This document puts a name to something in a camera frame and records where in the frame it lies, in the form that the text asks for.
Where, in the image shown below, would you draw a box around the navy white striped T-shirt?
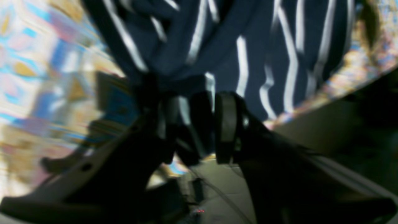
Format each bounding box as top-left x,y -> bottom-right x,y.
83,0 -> 363,166

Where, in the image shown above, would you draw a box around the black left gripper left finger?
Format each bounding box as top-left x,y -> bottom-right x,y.
1,96 -> 181,224

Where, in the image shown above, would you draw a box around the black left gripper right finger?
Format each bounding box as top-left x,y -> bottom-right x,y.
215,92 -> 397,224

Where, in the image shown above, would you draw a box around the patterned tile tablecloth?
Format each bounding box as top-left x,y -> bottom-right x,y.
1,0 -> 397,197

